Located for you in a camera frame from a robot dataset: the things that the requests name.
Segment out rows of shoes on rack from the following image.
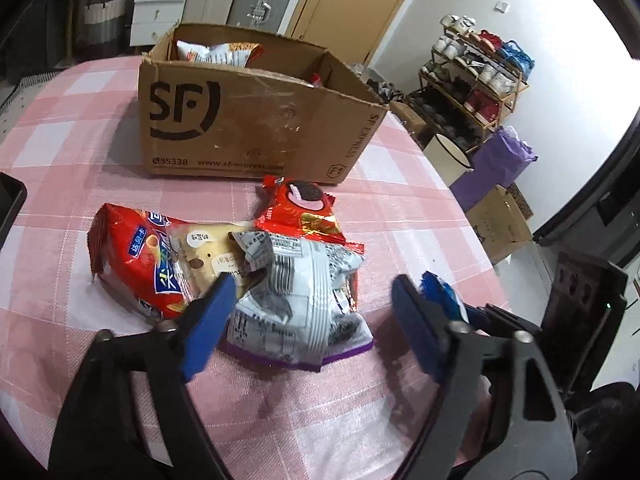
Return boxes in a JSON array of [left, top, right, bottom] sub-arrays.
[[420, 14, 536, 153]]

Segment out black smartphone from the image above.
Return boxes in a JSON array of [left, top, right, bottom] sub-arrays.
[[0, 172, 27, 247]]

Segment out red cookie packet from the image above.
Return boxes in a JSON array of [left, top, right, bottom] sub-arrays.
[[253, 175, 366, 252]]

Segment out small brown cardboard box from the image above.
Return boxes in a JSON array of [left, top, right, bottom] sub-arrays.
[[388, 100, 427, 134]]

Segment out white drawer cabinet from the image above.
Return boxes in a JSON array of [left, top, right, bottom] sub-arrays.
[[130, 0, 194, 47]]

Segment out pink plaid tablecloth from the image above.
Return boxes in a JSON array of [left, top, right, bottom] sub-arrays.
[[0, 54, 512, 480]]

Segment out grey white laundry basket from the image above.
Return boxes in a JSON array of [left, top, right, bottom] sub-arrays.
[[81, 0, 126, 52]]

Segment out wooden shoe rack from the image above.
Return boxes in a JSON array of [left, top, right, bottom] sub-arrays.
[[416, 26, 531, 157]]

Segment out purple bag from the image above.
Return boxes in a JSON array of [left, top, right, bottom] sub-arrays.
[[449, 125, 539, 214]]

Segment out cream trash bin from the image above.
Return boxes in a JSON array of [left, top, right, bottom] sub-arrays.
[[422, 132, 474, 189]]

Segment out wooden door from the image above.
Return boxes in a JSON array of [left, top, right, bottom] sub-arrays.
[[289, 0, 431, 67]]

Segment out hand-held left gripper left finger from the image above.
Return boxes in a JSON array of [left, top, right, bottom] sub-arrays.
[[47, 274, 237, 480]]

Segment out cream bread packet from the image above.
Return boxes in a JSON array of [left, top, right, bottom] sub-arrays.
[[166, 219, 252, 302]]

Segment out open printed cardboard box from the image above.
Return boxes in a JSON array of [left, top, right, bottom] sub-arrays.
[[464, 184, 534, 267]]

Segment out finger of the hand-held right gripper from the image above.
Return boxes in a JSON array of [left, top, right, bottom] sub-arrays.
[[420, 271, 547, 343]]

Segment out red chip bag blue label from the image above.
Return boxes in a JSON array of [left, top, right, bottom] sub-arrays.
[[88, 203, 195, 322]]

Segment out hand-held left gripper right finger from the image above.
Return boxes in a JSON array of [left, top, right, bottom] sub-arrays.
[[391, 274, 581, 480]]

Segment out white grey purple-edged snack bag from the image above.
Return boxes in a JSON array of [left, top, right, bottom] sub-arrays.
[[221, 229, 375, 372]]

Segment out pile of shoes on floor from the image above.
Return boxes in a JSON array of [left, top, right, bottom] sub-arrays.
[[350, 61, 407, 107]]

